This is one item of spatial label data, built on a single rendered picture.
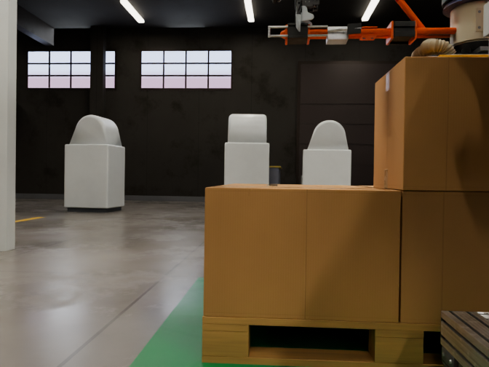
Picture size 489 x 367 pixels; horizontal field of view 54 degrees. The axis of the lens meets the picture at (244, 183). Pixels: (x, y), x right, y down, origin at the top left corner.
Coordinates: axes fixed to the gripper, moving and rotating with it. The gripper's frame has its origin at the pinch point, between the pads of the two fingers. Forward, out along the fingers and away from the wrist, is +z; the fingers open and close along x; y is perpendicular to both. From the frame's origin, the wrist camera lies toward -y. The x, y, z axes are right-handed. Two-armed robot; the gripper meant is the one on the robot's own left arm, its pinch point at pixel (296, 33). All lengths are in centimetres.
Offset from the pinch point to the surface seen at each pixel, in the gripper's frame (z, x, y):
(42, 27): -261, 868, -540
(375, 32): 0.4, -2.7, 26.2
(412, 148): 40, -20, 35
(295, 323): 94, -21, 2
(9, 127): 19, 178, -208
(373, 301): 86, -20, 25
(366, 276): 79, -20, 22
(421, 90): 22.5, -19.9, 37.0
